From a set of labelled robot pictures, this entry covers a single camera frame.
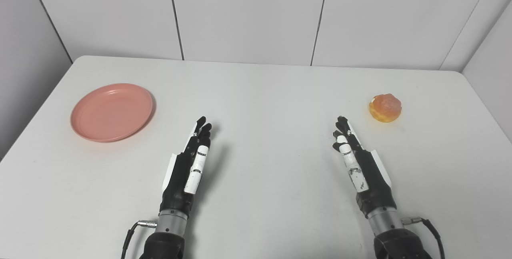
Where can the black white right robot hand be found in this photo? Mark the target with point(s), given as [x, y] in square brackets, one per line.
[374, 179]

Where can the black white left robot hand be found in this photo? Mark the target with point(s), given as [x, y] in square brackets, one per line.
[180, 179]

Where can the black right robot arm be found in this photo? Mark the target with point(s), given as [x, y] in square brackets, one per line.
[394, 237]

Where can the pink round plate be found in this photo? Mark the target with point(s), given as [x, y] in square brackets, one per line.
[112, 113]

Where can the orange cream puff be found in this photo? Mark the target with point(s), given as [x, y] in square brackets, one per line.
[384, 109]

